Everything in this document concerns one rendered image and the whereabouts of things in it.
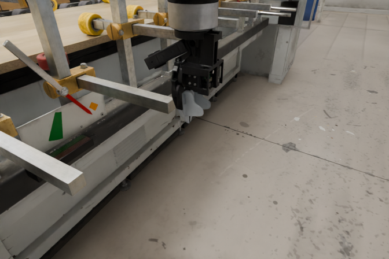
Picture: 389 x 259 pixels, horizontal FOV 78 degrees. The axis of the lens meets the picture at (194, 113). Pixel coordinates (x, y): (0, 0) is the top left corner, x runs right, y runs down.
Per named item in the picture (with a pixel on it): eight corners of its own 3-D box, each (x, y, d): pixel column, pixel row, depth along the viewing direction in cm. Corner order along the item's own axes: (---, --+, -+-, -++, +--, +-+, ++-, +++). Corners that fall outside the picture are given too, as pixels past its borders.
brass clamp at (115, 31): (146, 33, 88) (145, 18, 85) (120, 41, 78) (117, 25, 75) (133, 31, 91) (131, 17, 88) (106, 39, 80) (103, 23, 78)
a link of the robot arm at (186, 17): (157, 2, 41) (186, -3, 48) (159, 32, 44) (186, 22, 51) (204, 5, 37) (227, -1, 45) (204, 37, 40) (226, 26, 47)
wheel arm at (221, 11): (257, 17, 112) (258, 8, 110) (254, 18, 109) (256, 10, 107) (167, 9, 132) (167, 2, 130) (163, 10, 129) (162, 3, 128)
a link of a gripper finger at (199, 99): (206, 127, 55) (207, 90, 50) (184, 120, 57) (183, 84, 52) (212, 121, 57) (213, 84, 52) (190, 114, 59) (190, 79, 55)
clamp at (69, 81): (97, 82, 75) (94, 67, 72) (58, 100, 64) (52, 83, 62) (84, 79, 77) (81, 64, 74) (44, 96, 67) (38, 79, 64)
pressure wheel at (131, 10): (140, 1, 108) (131, 13, 105) (147, 16, 115) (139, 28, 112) (129, 0, 111) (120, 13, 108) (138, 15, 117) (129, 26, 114)
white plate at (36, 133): (107, 114, 81) (102, 87, 76) (31, 161, 62) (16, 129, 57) (106, 114, 82) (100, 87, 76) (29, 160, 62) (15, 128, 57)
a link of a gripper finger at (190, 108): (200, 134, 52) (200, 96, 48) (176, 127, 55) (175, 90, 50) (206, 127, 55) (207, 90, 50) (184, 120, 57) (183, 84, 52)
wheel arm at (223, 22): (238, 27, 93) (239, 17, 91) (235, 29, 90) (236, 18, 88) (136, 16, 113) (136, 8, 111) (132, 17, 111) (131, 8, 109)
